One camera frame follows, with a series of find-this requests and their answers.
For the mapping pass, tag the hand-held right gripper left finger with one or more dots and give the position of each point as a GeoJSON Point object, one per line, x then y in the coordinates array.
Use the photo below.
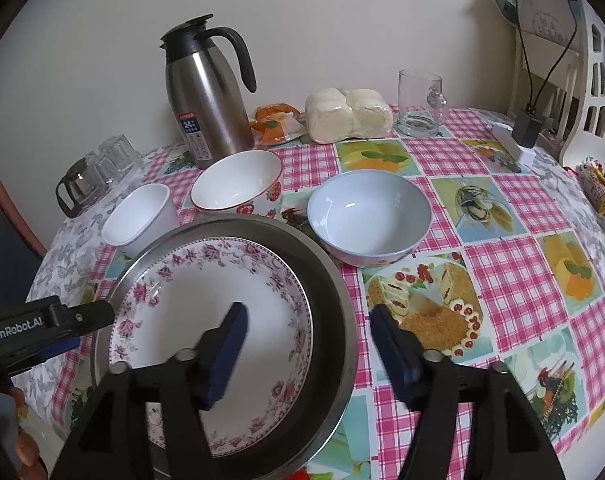
{"type": "Point", "coordinates": [227, 355]}

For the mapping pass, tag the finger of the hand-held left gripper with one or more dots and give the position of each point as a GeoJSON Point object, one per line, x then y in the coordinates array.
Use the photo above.
{"type": "Point", "coordinates": [90, 317]}
{"type": "Point", "coordinates": [60, 351]}

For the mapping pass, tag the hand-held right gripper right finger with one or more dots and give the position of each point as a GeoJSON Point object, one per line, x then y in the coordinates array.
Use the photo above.
{"type": "Point", "coordinates": [392, 355]}

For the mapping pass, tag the floral rimmed round plate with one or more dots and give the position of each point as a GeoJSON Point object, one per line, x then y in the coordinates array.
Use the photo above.
{"type": "Point", "coordinates": [182, 300]}

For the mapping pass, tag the stainless steel round plate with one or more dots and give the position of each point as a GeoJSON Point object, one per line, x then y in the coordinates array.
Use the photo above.
{"type": "Point", "coordinates": [327, 310]}

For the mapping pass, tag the white square bowl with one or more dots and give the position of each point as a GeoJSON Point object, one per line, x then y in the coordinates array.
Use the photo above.
{"type": "Point", "coordinates": [137, 220]}

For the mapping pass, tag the light blue bowl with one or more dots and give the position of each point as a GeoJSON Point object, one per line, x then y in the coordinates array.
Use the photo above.
{"type": "Point", "coordinates": [367, 215]}

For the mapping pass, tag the strawberry print bowl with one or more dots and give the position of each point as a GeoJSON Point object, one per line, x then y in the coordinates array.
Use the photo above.
{"type": "Point", "coordinates": [232, 180]}

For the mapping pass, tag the person's left hand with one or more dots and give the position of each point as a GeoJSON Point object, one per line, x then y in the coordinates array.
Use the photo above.
{"type": "Point", "coordinates": [27, 452]}

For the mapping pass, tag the dark panel with orange edge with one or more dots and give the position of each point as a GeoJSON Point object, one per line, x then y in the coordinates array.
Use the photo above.
{"type": "Point", "coordinates": [7, 240]}

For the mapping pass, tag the pink checked tablecloth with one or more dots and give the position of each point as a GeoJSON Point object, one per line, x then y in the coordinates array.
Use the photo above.
{"type": "Point", "coordinates": [507, 270]}

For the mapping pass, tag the clear glass cup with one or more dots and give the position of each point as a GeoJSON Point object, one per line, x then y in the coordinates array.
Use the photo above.
{"type": "Point", "coordinates": [104, 170]}
{"type": "Point", "coordinates": [120, 150]}

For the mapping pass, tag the orange snack packet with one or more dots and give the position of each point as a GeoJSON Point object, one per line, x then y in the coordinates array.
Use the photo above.
{"type": "Point", "coordinates": [275, 127]}

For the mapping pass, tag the white power strip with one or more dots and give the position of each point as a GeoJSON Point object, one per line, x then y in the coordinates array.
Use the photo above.
{"type": "Point", "coordinates": [507, 140]}

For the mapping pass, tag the bag of white steamed buns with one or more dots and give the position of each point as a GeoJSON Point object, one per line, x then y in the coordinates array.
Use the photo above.
{"type": "Point", "coordinates": [347, 115]}

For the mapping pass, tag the stainless steel thermos jug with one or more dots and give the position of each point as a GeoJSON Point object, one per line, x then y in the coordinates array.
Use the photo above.
{"type": "Point", "coordinates": [207, 100]}

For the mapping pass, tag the clear glass mug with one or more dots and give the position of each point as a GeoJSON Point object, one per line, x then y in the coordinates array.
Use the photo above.
{"type": "Point", "coordinates": [417, 105]}

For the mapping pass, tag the black charger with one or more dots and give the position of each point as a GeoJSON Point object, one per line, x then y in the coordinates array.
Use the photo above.
{"type": "Point", "coordinates": [526, 127]}

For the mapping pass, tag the colourful candy pack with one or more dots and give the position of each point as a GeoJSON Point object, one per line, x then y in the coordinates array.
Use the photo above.
{"type": "Point", "coordinates": [599, 187]}

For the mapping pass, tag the white chair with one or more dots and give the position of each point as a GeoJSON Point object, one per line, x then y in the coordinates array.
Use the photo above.
{"type": "Point", "coordinates": [599, 110]}

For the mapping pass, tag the grey fabric bag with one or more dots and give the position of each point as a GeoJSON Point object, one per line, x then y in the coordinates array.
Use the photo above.
{"type": "Point", "coordinates": [547, 15]}

